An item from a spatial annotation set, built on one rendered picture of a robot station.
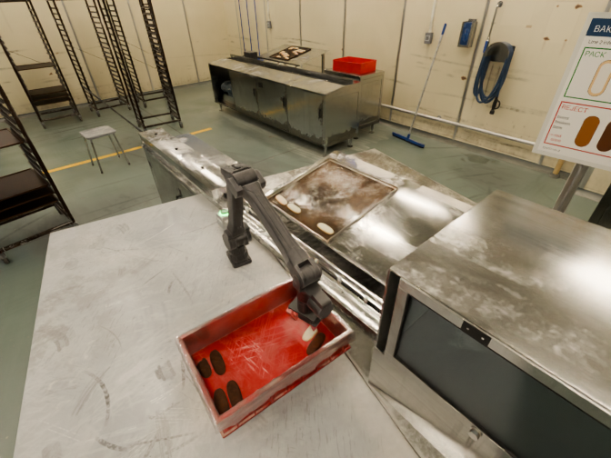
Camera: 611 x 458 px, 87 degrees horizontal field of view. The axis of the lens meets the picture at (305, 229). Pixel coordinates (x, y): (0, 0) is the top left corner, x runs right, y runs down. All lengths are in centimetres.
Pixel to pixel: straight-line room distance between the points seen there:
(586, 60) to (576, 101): 12
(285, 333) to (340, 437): 37
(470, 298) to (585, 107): 93
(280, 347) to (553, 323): 78
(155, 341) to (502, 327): 106
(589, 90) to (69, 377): 192
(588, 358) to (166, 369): 108
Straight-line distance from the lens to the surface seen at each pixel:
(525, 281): 82
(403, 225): 152
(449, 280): 75
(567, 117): 150
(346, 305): 123
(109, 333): 142
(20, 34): 812
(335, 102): 424
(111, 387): 127
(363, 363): 115
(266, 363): 115
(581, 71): 147
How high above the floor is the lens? 180
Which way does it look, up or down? 37 degrees down
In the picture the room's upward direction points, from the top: 2 degrees counter-clockwise
